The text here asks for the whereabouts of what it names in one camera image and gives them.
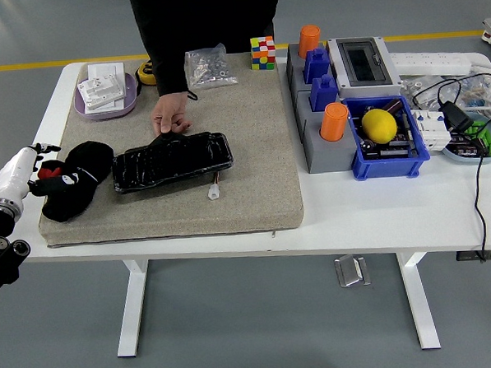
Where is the white connector plug with wires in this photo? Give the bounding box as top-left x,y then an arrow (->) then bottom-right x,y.
206,171 -> 224,202

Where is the clear bag of blue parts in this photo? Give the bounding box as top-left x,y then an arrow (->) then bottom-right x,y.
449,74 -> 491,112

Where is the brown cylinder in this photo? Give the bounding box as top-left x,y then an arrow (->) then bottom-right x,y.
382,98 -> 404,115

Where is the dark circuit board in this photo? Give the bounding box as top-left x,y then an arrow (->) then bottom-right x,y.
362,132 -> 412,161

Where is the clear bag of small parts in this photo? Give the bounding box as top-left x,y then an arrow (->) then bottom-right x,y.
399,72 -> 465,113

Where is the white terminal block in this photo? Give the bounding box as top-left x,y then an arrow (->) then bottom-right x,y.
410,106 -> 453,153

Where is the grey-brown mat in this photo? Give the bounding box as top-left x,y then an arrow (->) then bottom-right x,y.
29,49 -> 306,249

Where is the light blue dish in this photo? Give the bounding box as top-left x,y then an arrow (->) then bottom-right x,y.
438,111 -> 491,166

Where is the purple oval dish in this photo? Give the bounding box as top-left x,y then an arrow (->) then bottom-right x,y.
72,71 -> 140,122

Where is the dark relay module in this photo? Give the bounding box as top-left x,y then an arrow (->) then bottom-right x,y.
448,132 -> 488,157

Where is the black power adapter with cord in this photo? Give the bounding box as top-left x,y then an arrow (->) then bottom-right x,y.
410,72 -> 491,266

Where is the colourful puzzle cube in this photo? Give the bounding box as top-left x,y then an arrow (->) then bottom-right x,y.
249,35 -> 277,72

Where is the person's right hand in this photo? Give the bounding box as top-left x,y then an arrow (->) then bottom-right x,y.
149,91 -> 194,135

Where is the black rag with red patch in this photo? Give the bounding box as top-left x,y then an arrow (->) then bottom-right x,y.
35,139 -> 119,225

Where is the blue plastic bin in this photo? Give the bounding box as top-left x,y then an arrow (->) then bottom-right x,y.
341,93 -> 432,182

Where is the white power strip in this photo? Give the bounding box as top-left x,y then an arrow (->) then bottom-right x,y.
387,48 -> 473,80

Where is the yellow tape measure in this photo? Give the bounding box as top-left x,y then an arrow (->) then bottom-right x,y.
135,59 -> 158,87

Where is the small white switch plate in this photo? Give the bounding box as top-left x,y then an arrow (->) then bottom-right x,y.
76,73 -> 126,111

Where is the blue block with knob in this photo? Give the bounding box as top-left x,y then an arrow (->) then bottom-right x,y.
308,73 -> 340,114
302,46 -> 332,86

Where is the glossy black panel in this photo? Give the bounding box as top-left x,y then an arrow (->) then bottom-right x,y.
109,128 -> 235,196

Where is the white electrical distribution box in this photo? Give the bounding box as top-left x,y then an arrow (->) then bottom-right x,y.
326,34 -> 405,101

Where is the yellow lemon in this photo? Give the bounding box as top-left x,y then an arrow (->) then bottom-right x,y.
360,107 -> 399,146

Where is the green plastic part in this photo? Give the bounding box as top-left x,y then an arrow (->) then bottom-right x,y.
460,120 -> 491,157

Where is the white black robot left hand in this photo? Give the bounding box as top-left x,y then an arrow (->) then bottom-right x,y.
0,140 -> 82,203

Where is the person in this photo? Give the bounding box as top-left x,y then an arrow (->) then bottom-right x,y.
127,0 -> 286,99

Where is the clear bag of screws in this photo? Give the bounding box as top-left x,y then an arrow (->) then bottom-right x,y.
183,42 -> 239,91

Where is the white table leg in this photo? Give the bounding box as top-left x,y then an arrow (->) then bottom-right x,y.
395,249 -> 442,352
112,258 -> 155,359

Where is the grey holder block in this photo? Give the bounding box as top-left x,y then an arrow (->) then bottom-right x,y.
294,86 -> 359,175
285,41 -> 336,105

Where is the large white switch plate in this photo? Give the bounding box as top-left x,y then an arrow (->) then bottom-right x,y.
86,61 -> 128,114

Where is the orange cylinder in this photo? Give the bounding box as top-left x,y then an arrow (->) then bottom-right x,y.
318,101 -> 351,143
296,23 -> 323,60

